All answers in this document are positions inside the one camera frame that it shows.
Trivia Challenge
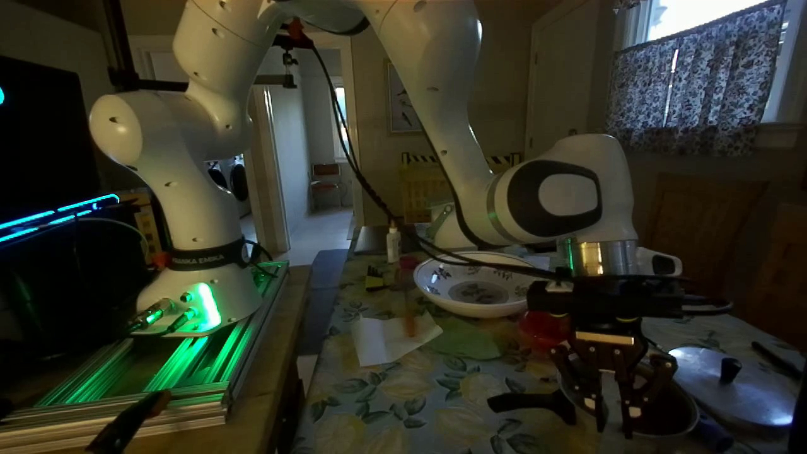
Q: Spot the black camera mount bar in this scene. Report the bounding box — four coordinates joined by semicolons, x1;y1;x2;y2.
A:
252;71;300;90

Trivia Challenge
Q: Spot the lemon print tablecloth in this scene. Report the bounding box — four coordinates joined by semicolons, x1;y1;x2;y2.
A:
292;246;807;454

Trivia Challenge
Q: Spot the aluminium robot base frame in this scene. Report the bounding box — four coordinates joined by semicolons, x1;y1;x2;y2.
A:
0;265;315;454

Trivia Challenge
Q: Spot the white floral bowl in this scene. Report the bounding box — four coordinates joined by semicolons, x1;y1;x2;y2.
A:
411;249;558;323

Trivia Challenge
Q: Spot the black stand pole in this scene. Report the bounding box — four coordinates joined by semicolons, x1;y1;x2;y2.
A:
98;0;193;96

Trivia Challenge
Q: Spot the white framed window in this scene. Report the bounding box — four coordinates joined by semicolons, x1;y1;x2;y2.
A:
625;0;807;44

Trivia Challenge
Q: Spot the black monitor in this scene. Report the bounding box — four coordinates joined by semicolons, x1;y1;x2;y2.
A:
0;52;125;246

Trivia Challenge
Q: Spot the small white bottle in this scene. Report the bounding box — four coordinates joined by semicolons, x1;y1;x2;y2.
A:
383;221;404;265

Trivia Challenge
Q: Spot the white paper napkin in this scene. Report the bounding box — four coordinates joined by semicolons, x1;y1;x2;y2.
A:
350;309;446;369

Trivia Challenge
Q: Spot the floral cafe curtain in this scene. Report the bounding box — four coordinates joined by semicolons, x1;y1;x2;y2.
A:
604;0;789;158

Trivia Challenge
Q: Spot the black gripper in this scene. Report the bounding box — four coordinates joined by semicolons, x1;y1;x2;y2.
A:
552;277;687;439

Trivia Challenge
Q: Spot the silver pot lid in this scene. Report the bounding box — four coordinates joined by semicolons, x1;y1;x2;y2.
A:
667;346;799;435

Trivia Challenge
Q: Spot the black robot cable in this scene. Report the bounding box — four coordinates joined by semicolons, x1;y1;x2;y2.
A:
287;33;575;285

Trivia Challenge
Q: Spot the framed bird picture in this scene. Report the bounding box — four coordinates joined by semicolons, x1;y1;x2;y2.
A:
383;55;426;135

